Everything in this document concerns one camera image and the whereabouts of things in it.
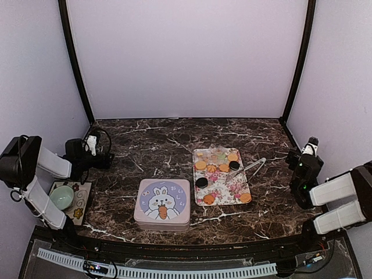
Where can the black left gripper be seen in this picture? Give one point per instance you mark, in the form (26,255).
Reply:
(106,161)

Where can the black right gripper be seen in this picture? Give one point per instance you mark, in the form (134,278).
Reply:
(292,157)

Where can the silver metal tongs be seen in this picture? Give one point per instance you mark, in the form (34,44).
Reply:
(259,163)

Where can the silver tin lid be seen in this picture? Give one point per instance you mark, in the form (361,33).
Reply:
(164,198)

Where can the silver divided cookie tin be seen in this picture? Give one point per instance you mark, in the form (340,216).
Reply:
(176,224)

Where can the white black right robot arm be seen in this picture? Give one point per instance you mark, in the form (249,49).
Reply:
(354,183)

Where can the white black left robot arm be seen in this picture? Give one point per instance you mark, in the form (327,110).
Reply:
(25,154)

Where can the green ceramic cup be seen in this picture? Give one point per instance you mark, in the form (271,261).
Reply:
(62,197)

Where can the floral square coaster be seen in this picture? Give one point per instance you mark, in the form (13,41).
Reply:
(81,197)

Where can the round orange cookie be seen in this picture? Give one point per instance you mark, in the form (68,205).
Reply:
(245,197)

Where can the tan sandwich biscuit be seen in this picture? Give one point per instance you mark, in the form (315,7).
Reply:
(233,157)
(200,165)

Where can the orange maple leaf cookie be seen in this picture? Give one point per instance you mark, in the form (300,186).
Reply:
(224,168)

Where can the green macaron cookie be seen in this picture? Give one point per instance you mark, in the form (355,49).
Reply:
(222,156)

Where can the floral cookie tray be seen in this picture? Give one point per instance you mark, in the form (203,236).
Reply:
(224,193)

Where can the orange chip cookie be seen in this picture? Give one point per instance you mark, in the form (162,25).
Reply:
(208,199)

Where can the black chocolate sandwich cookie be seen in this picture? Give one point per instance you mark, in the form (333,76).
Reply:
(201,182)

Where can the white slotted cable duct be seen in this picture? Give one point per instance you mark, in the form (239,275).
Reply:
(104,270)

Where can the left black frame post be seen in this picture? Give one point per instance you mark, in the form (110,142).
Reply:
(67,32)

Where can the black frame post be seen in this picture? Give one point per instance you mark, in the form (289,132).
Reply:
(67,32)
(307,31)

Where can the right black frame post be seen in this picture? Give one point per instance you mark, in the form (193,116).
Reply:
(307,31)

